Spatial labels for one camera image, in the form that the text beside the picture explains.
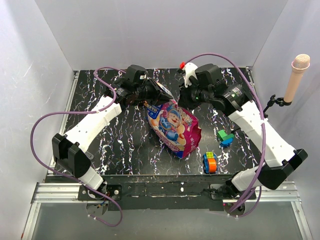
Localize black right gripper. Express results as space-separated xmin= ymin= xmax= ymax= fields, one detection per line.
xmin=178 ymin=78 xmax=213 ymax=111

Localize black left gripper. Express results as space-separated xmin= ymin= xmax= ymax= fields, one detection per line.
xmin=134 ymin=78 xmax=173 ymax=107

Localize pink pet food bag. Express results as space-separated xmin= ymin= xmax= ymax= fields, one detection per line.
xmin=143 ymin=82 xmax=202 ymax=160

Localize clear plastic scoop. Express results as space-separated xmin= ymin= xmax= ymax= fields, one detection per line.
xmin=85 ymin=152 xmax=94 ymax=159

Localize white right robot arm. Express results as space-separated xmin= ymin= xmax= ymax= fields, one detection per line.
xmin=178 ymin=62 xmax=308 ymax=199

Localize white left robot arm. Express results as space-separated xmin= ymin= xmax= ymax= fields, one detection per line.
xmin=52 ymin=64 xmax=173 ymax=200

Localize green blue toy blocks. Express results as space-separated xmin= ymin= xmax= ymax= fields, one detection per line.
xmin=217 ymin=129 xmax=235 ymax=148

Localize blue orange toy car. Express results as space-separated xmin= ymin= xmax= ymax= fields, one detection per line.
xmin=202 ymin=151 xmax=218 ymax=174

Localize black microphone clamp stand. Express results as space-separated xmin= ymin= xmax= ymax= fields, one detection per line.
xmin=263 ymin=94 xmax=292 ymax=119

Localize pink microphone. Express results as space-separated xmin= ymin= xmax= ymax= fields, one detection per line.
xmin=283 ymin=54 xmax=310 ymax=103

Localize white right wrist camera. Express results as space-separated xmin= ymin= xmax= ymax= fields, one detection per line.
xmin=179 ymin=62 xmax=198 ymax=88

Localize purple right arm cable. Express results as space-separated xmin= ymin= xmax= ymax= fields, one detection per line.
xmin=184 ymin=52 xmax=266 ymax=219

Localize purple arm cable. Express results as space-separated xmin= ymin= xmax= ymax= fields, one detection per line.
xmin=29 ymin=66 xmax=131 ymax=227
xmin=184 ymin=52 xmax=266 ymax=219

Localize aluminium frame rail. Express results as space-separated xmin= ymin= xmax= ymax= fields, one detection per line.
xmin=21 ymin=181 xmax=313 ymax=240

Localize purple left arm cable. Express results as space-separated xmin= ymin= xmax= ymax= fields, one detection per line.
xmin=29 ymin=66 xmax=131 ymax=227

